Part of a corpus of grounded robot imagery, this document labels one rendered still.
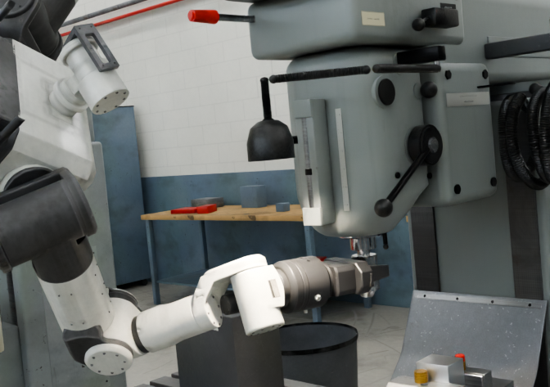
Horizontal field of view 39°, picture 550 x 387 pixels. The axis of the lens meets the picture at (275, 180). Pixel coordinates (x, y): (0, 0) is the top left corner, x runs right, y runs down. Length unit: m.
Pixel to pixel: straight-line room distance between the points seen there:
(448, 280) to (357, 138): 0.58
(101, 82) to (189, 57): 7.04
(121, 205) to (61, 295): 7.46
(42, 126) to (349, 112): 0.49
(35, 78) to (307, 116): 0.44
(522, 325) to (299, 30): 0.76
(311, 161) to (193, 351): 0.59
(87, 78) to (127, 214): 7.50
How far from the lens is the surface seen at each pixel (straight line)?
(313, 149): 1.30
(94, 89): 1.25
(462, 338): 1.74
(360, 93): 1.30
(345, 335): 3.62
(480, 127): 1.53
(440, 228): 1.76
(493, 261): 1.71
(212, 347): 1.65
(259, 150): 1.17
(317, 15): 1.29
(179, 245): 8.64
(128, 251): 8.76
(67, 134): 1.28
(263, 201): 7.21
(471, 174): 1.49
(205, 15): 1.31
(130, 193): 8.76
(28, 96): 1.29
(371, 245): 1.40
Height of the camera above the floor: 1.49
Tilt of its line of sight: 3 degrees down
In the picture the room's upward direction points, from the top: 5 degrees counter-clockwise
